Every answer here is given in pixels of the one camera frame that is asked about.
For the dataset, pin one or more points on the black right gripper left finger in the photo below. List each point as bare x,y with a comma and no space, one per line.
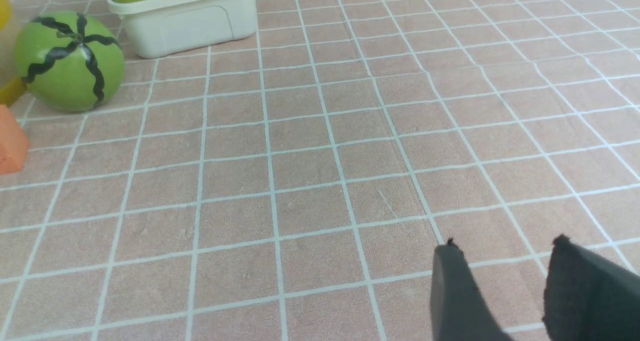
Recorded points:
458,311

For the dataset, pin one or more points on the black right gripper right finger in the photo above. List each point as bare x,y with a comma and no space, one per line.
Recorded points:
588,297

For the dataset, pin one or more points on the yellow rimmed bamboo steamer basket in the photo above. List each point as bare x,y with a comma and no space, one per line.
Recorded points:
11,86

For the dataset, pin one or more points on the pink checkered tablecloth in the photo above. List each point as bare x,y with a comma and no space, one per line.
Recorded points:
292,186

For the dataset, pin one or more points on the green lidded white storage box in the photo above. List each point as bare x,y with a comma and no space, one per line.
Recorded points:
158,28

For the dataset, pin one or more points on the green toy watermelon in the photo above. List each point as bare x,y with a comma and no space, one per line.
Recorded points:
69,61

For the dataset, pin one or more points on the orange foam cube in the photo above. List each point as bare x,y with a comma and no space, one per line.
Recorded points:
14,144

